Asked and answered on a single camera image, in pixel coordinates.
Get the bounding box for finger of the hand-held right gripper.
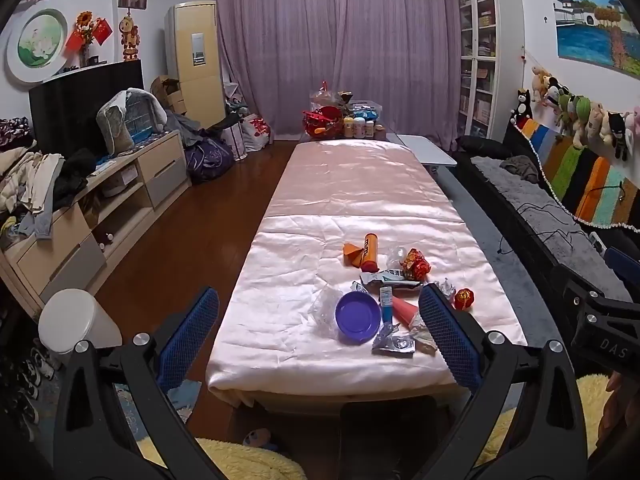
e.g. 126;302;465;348
602;247;640;291
562;270;640;328

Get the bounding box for silver foil wrapper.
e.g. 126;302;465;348
371;324;417;357

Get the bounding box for white bookcase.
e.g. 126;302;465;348
455;0;526;153

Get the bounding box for yellow standing air conditioner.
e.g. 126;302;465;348
164;1;227;130

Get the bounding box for purple bag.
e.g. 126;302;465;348
185;135;236;185

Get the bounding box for cardboard boxes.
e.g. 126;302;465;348
150;75;187;116

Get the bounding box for grey blue carpet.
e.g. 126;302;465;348
439;164;568;348

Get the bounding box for dark grey cloth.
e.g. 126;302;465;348
500;155;542;184

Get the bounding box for round lotus wall picture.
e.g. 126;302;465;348
5;8;69;85

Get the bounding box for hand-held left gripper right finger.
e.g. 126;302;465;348
419;284;588;480

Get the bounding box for black cushion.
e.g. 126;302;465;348
456;135;512;159

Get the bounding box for orange tube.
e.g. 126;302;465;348
361;232;381;272

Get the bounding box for clear storage box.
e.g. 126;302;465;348
349;101;384;121

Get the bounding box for black television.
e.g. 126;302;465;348
28;59;145;155

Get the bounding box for group of bottles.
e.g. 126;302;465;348
342;115;387;141

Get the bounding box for red gold candy wrapper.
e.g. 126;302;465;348
400;248;431;281

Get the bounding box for covered bird cage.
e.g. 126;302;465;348
96;87;169;156

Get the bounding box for black cable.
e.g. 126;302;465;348
497;182;628;257

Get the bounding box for pile of clothes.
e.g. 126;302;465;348
0;116;92;243

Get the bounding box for wooden tv cabinet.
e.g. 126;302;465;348
0;129;193;322

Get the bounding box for silver snack packet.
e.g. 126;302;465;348
359;269;426;292

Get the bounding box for row of plush toys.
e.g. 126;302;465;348
510;64;640;162

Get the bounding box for clear plastic bag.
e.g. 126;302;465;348
307;285;351;333

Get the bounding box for person's right hand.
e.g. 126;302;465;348
601;374;640;456

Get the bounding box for grey fur throw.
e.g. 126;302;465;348
470;155;636;303

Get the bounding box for yellow fluffy rug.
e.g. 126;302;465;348
135;435;307;480
477;372;622;468

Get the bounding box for red basket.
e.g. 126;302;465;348
301;105;347;139

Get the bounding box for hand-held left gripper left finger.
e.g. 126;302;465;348
52;287;226;480

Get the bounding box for grey clothes heap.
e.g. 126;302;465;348
164;109;242;150

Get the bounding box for sunflower bouquet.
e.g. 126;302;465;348
75;10;97;68

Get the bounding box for white red shopping bag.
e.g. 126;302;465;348
242;114;274;152

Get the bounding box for purple plastic lid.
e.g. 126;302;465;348
335;291;382;345

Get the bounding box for white cylindrical bin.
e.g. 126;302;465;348
38;289;123;362

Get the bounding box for red tube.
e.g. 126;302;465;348
391;296;421;330

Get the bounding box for landscape wall painting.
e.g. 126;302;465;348
547;0;640;81

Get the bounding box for pink satin tablecloth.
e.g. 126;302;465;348
207;139;528;407

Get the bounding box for black sofa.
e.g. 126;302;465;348
455;135;640;311

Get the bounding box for blue patterned mat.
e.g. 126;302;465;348
112;379;210;453

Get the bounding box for purple curtain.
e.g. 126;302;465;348
212;0;473;142

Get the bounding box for hanging doll ornament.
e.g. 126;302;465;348
118;7;142;63

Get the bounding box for row of shoes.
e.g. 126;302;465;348
0;342;57;443

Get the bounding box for clear plastic film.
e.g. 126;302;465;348
410;310;439;354

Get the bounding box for clear plastic wrapper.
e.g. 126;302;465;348
385;246;408;273

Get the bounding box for striped knitted blanket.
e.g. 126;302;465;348
515;117;640;232

